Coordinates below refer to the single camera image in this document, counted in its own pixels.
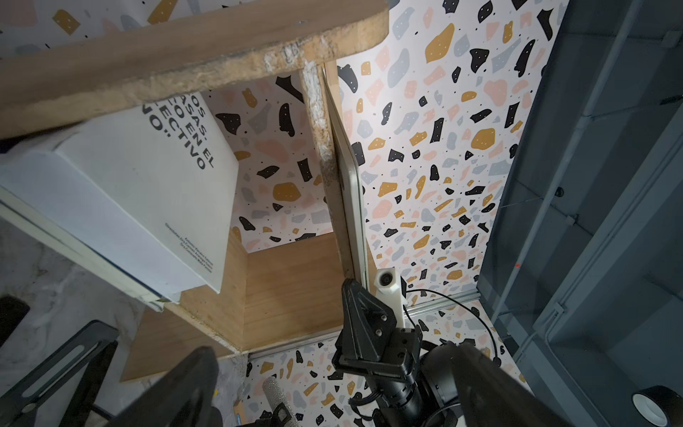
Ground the white book black text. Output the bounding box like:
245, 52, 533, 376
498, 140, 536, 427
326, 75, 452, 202
1, 93, 238, 298

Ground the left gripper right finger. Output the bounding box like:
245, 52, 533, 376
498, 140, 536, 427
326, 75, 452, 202
453, 343, 566, 426

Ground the silver laptop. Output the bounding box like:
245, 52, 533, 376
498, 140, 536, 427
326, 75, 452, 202
323, 62, 372, 289

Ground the wooden shelf unit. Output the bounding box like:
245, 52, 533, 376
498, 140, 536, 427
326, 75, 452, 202
1, 1, 390, 381

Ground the black laptop stand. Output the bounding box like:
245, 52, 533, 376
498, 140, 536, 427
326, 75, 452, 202
1, 320, 119, 426

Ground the thin book under white book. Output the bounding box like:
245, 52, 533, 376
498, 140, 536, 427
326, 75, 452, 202
1, 188, 171, 312

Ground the black tape roll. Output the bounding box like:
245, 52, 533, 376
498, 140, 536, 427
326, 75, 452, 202
631, 385, 683, 427

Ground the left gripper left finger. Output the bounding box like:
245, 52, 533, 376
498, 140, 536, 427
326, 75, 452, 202
107, 346, 221, 426

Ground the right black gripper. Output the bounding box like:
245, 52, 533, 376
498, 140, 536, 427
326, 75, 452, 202
333, 279, 459, 426

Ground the microphone on black stand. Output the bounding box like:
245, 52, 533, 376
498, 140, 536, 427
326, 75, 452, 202
263, 376, 300, 427

